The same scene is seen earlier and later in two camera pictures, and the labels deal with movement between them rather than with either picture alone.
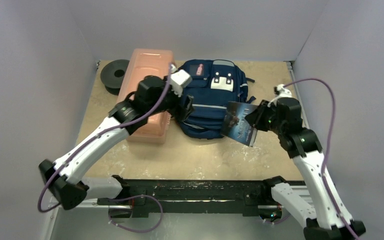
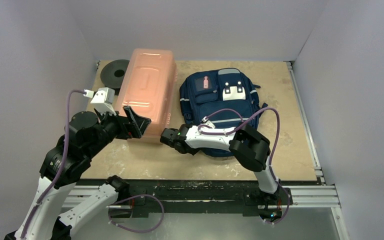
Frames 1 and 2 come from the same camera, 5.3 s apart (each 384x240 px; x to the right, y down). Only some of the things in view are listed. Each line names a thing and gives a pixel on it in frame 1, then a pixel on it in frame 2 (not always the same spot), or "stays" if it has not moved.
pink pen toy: x=199 y=70 -> x=206 y=82
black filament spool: x=113 y=74 stays
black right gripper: x=258 y=115 -> x=167 y=136
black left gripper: x=179 y=112 -> x=138 y=123
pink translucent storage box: x=144 y=63 stays
